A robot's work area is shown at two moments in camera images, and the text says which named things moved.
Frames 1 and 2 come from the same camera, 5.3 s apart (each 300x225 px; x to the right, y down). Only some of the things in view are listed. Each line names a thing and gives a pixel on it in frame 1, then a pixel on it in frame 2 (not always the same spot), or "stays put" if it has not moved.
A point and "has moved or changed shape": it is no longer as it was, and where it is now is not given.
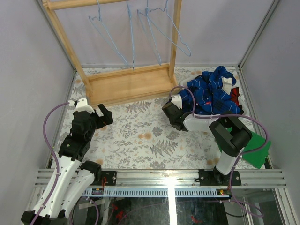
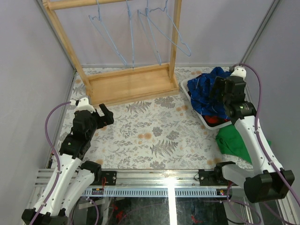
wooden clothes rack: [108, 85] stays put
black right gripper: [181, 110] → [219, 83]
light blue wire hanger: [176, 29] stays put
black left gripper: [98, 118] stays put
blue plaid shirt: [210, 96] has moved or changed shape
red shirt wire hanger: [131, 35] stays put
